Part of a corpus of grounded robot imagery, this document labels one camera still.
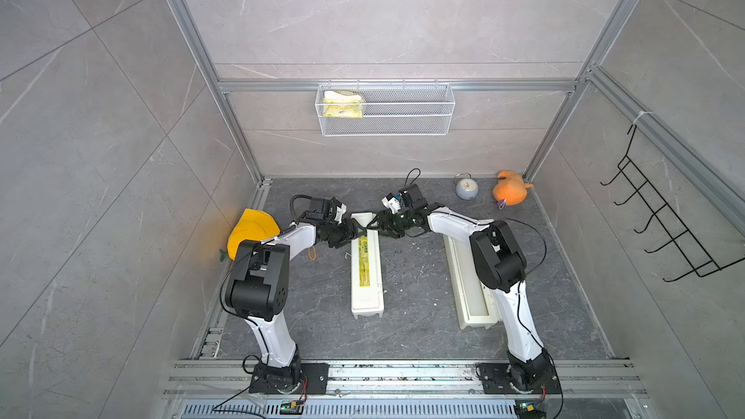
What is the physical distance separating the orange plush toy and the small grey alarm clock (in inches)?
3.1

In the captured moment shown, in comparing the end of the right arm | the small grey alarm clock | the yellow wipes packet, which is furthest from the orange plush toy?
the yellow wipes packet

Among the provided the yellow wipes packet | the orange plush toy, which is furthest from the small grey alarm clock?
the yellow wipes packet

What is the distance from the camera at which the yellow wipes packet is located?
0.87 meters

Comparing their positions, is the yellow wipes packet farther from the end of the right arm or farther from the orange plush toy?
→ the orange plush toy

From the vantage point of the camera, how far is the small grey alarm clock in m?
1.14

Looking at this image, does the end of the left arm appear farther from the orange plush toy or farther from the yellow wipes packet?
the orange plush toy

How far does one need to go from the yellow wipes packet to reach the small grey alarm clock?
0.50 meters

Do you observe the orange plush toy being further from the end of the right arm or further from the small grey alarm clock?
the end of the right arm

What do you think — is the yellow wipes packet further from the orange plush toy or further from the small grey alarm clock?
the orange plush toy

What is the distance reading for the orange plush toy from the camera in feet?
3.55

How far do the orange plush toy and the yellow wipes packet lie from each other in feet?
2.03

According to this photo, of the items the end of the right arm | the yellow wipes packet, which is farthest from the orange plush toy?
the yellow wipes packet
